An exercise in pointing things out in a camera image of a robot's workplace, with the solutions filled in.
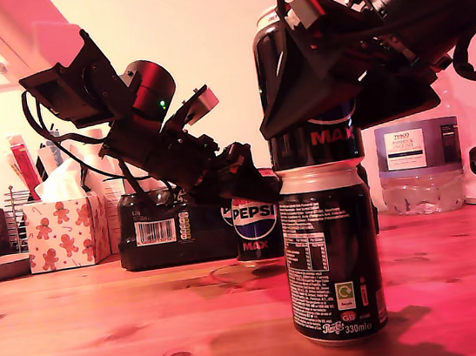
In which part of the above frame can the black Pepsi Max can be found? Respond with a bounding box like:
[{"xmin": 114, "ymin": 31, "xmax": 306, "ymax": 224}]
[
  {"xmin": 228, "ymin": 190, "xmax": 286, "ymax": 271},
  {"xmin": 246, "ymin": 0, "xmax": 367, "ymax": 175},
  {"xmin": 272, "ymin": 158, "xmax": 392, "ymax": 353}
]

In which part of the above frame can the black Pepsi Max multipack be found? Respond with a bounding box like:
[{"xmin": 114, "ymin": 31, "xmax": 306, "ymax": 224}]
[{"xmin": 111, "ymin": 158, "xmax": 382, "ymax": 274}]

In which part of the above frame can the white paper tissue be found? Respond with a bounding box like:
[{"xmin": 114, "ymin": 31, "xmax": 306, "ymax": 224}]
[{"xmin": 30, "ymin": 155, "xmax": 91, "ymax": 205}]

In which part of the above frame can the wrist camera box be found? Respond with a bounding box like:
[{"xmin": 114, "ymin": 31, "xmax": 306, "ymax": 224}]
[{"xmin": 171, "ymin": 83, "xmax": 224, "ymax": 129}]

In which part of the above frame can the gingerbread print tissue box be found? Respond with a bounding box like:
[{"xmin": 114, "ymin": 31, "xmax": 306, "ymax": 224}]
[{"xmin": 20, "ymin": 193, "xmax": 114, "ymax": 276}]

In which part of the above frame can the large clear water bottle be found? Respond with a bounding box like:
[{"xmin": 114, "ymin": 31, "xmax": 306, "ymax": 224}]
[{"xmin": 365, "ymin": 66, "xmax": 470, "ymax": 220}]

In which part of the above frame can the white insulated bottle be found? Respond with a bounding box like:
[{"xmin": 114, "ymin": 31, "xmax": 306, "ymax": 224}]
[{"xmin": 77, "ymin": 124, "xmax": 121, "ymax": 198}]

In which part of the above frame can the blue black straw bundle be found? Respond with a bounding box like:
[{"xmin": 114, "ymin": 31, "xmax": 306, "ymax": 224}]
[{"xmin": 33, "ymin": 126, "xmax": 67, "ymax": 178}]

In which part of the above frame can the metal wire holder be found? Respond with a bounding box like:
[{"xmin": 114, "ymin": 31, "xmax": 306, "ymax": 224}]
[{"xmin": 1, "ymin": 182, "xmax": 49, "ymax": 255}]

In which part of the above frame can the white torn carton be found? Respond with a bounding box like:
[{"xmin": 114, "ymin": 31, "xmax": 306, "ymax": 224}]
[{"xmin": 101, "ymin": 177, "xmax": 137, "ymax": 256}]

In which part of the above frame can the red and white packet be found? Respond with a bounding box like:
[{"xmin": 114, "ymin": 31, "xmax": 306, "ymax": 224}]
[{"xmin": 4, "ymin": 130, "xmax": 45, "ymax": 205}]

